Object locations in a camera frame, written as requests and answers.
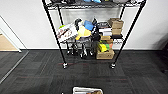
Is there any pale basket with dark spots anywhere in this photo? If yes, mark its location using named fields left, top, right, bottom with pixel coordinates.
left=72, top=86, right=104, bottom=94

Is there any group of dark bottles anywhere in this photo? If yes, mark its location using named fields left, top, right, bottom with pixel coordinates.
left=64, top=36, right=98, bottom=59

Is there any yellow soft toy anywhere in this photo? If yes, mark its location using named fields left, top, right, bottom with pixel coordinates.
left=75, top=26, right=93, bottom=41

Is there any yellow-green item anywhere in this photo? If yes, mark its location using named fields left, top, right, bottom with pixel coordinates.
left=98, top=43, right=110, bottom=53

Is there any open cardboard box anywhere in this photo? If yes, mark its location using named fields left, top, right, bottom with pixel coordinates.
left=95, top=35, right=116, bottom=61

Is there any blue cap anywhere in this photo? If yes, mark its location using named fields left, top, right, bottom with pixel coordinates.
left=83, top=19, right=96, bottom=32

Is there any white bag with green edge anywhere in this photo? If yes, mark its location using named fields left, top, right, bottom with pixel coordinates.
left=55, top=22, right=79, bottom=44

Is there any small black plush toy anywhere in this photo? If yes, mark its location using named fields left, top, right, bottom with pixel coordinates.
left=73, top=17, right=84, bottom=28

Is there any stack of black boxes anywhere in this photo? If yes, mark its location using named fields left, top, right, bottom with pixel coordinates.
left=96, top=21, right=113, bottom=37

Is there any closed cardboard box stack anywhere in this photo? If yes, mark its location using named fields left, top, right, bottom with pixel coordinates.
left=108, top=18, right=125, bottom=36

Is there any light blue plush toy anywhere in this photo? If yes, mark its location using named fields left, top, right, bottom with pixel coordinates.
left=82, top=0, right=102, bottom=4

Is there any black wire shelf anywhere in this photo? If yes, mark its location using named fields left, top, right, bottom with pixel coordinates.
left=41, top=0, right=148, bottom=70

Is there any white door frame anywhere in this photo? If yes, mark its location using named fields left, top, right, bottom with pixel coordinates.
left=0, top=14, right=28, bottom=54

